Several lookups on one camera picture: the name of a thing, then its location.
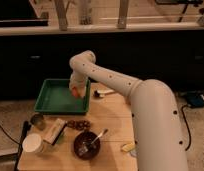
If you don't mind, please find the brown grape bunch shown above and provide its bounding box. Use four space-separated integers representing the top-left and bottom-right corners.
67 120 91 131

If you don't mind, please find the brown bowl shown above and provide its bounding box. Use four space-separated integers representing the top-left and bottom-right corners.
73 131 100 160

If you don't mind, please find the blue device on floor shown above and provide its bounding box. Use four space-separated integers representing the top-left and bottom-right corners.
186 92 204 108

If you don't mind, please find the black cable left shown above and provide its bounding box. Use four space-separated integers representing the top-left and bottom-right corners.
0 119 21 146

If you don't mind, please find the green plastic tray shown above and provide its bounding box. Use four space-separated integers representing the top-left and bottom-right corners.
34 79 91 115

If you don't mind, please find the black cable right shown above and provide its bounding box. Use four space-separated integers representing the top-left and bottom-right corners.
180 103 193 152

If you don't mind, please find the yellow corn cob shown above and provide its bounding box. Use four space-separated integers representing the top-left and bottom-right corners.
121 143 135 152

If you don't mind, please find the black stand bar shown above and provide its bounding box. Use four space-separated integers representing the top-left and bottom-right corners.
14 120 31 171

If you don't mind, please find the metal spoon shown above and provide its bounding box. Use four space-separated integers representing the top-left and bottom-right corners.
79 129 108 155

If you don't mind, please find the small metal cup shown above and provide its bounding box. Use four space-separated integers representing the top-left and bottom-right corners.
30 114 46 130

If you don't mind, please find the white box with black edge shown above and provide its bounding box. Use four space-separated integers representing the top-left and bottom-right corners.
44 119 66 145

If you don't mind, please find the white cup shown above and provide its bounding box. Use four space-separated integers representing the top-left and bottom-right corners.
22 133 44 154

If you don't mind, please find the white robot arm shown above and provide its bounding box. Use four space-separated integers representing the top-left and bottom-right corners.
69 50 188 171

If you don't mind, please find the black cable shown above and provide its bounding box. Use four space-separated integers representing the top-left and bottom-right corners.
0 119 21 146
180 103 193 152

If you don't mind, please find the orange apple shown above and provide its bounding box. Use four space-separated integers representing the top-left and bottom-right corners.
71 88 80 98

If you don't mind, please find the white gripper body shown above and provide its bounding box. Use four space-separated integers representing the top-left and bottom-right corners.
69 74 86 98

